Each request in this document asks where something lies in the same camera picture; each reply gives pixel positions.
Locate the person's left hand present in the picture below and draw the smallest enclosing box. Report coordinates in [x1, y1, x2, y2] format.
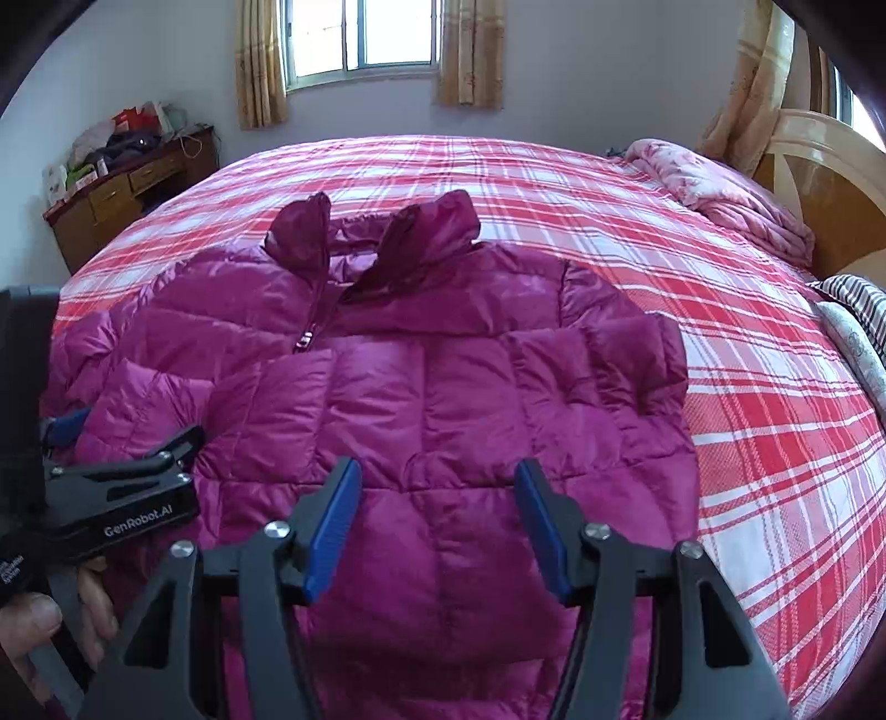
[0, 564, 120, 700]

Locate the red bag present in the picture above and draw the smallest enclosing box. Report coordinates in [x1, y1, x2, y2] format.
[114, 105, 166, 134]

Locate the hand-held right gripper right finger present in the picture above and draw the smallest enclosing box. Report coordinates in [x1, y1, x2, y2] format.
[513, 458, 794, 720]

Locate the small sliding window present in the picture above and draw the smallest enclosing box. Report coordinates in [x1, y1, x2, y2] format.
[280, 0, 444, 94]

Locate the white plastic bag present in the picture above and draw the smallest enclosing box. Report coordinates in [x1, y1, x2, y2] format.
[69, 117, 119, 167]

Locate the striped pillow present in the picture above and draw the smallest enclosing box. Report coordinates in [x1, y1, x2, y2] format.
[806, 273, 886, 343]

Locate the red plaid bed sheet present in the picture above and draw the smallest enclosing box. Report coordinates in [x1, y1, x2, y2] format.
[51, 135, 886, 720]

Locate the white floral pillow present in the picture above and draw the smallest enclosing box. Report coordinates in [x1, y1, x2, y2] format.
[817, 301, 886, 420]

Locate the cream wooden headboard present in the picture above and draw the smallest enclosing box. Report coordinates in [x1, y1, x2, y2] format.
[751, 107, 886, 285]

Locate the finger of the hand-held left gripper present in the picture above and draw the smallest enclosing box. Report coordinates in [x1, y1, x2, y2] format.
[43, 424, 207, 487]
[40, 407, 94, 452]

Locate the dark purple cloth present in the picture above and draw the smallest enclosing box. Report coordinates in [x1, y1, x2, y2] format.
[104, 131, 166, 168]

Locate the magenta puffer jacket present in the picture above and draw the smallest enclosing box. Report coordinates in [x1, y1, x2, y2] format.
[38, 190, 700, 720]

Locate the pink floral quilt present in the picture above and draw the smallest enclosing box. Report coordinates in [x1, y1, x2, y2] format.
[623, 137, 818, 264]

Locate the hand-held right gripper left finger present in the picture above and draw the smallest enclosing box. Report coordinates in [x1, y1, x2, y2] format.
[76, 455, 364, 720]

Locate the large window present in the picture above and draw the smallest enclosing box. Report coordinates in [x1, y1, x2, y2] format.
[820, 42, 886, 150]

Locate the beige patterned curtain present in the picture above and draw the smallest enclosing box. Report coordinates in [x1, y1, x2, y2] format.
[435, 0, 506, 110]
[235, 0, 288, 131]
[696, 0, 797, 163]

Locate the wooden side cabinet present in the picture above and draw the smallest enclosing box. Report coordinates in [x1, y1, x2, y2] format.
[43, 125, 221, 274]

